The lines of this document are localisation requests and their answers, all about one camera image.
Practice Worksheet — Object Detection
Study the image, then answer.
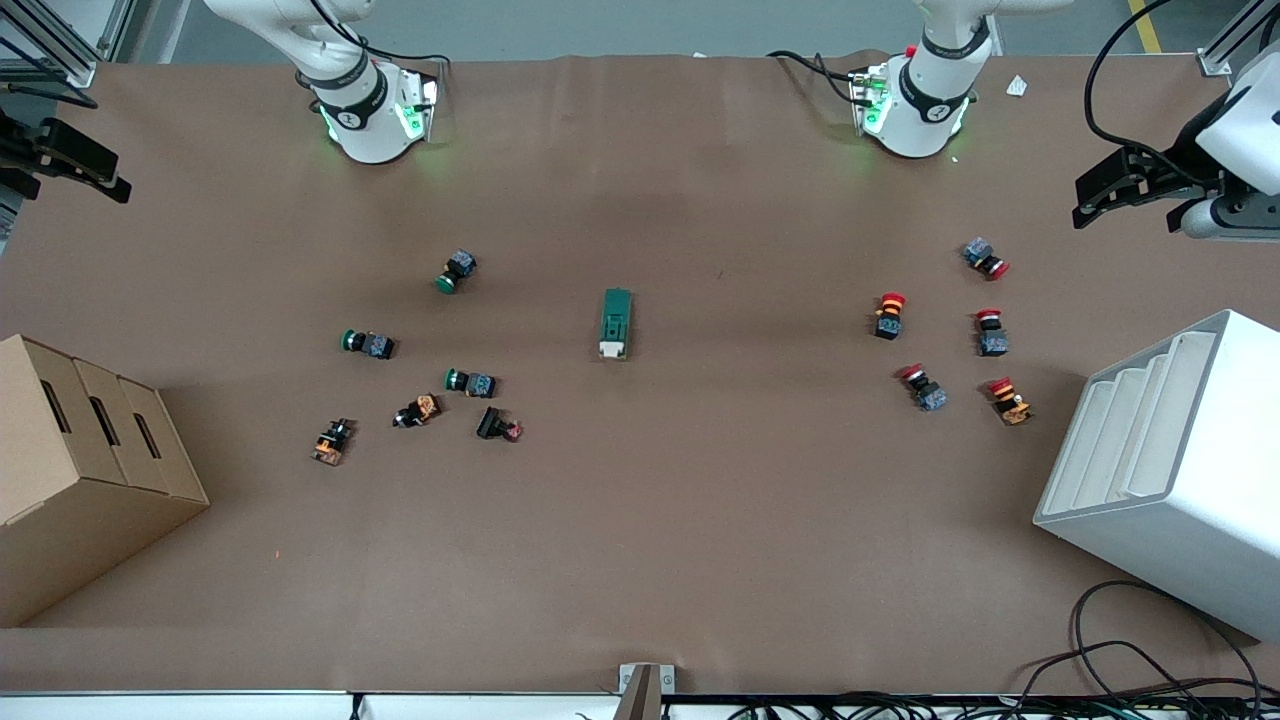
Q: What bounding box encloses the green load switch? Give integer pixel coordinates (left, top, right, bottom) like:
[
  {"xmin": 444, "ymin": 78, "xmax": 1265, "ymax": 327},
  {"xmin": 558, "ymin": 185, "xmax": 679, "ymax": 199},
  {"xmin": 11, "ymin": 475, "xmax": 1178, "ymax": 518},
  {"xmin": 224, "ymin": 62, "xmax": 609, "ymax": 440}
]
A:
[{"xmin": 598, "ymin": 288, "xmax": 634, "ymax": 362}]

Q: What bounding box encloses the white slotted storage rack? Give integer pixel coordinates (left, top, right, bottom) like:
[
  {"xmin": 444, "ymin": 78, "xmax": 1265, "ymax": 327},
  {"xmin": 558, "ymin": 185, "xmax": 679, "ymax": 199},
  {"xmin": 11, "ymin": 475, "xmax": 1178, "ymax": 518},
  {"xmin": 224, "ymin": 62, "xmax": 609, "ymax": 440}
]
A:
[{"xmin": 1033, "ymin": 309, "xmax": 1280, "ymax": 643}]

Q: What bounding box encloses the brown cardboard box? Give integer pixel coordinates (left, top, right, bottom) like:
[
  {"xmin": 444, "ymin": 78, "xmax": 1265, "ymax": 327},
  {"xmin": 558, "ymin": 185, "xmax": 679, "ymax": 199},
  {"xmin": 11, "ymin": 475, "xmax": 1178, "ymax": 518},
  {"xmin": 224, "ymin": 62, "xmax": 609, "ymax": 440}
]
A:
[{"xmin": 0, "ymin": 333, "xmax": 211, "ymax": 629}]

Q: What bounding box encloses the brown paper table mat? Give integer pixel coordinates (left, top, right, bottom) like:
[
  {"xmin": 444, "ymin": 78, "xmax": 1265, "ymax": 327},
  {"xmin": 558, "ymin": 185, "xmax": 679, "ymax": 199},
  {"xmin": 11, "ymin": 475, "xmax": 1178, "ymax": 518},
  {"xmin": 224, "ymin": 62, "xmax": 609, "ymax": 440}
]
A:
[{"xmin": 0, "ymin": 52, "xmax": 1280, "ymax": 696}]

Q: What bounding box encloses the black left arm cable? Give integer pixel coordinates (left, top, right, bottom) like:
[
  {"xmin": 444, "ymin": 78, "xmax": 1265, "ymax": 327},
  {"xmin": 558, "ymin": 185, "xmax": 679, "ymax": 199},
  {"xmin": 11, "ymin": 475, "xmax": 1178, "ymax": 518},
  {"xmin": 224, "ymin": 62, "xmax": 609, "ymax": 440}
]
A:
[{"xmin": 1085, "ymin": 0, "xmax": 1226, "ymax": 186}]

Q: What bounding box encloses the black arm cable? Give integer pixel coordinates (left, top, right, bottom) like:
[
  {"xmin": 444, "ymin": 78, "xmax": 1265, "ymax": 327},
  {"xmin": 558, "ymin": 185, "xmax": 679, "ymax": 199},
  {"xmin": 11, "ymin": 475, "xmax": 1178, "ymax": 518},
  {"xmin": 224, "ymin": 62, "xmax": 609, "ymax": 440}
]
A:
[
  {"xmin": 1085, "ymin": 0, "xmax": 1226, "ymax": 186},
  {"xmin": 310, "ymin": 0, "xmax": 451, "ymax": 66}
]

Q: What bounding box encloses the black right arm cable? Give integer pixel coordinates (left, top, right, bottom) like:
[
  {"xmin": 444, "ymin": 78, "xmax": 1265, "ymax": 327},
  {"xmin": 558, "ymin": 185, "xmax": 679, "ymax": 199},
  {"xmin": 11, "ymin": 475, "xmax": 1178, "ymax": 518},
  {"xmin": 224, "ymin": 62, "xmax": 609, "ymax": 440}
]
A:
[{"xmin": 310, "ymin": 0, "xmax": 451, "ymax": 66}]

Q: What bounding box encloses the black base cable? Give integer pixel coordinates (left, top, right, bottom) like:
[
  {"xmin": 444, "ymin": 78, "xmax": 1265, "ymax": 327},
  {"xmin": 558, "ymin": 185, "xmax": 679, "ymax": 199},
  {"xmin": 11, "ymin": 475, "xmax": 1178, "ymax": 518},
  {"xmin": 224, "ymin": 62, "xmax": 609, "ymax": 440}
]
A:
[{"xmin": 768, "ymin": 50, "xmax": 863, "ymax": 101}]

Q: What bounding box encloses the black looped floor cable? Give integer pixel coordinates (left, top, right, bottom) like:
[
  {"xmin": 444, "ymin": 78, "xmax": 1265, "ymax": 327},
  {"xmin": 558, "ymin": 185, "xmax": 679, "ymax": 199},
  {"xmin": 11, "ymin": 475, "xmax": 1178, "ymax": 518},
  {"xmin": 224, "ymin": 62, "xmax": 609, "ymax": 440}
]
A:
[{"xmin": 1070, "ymin": 580, "xmax": 1266, "ymax": 701}]

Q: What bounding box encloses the white table edge rail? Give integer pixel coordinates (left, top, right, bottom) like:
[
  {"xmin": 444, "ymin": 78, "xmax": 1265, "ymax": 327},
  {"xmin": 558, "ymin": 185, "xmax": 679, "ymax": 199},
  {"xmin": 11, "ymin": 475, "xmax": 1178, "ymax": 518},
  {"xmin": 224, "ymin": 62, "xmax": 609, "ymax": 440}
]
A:
[{"xmin": 0, "ymin": 690, "xmax": 1280, "ymax": 720}]

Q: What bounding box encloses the black cable bundle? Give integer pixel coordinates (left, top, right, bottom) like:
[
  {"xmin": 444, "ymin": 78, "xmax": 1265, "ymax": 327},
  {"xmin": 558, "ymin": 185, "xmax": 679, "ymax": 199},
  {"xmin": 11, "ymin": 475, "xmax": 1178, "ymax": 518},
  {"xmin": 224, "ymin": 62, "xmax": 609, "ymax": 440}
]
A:
[{"xmin": 730, "ymin": 640, "xmax": 1280, "ymax": 720}]

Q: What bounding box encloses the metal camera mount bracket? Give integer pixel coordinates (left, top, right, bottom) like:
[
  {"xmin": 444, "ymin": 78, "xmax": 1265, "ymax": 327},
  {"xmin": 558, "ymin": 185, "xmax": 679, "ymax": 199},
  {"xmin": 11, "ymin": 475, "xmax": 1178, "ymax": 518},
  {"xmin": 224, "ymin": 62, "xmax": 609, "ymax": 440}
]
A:
[{"xmin": 618, "ymin": 663, "xmax": 676, "ymax": 720}]

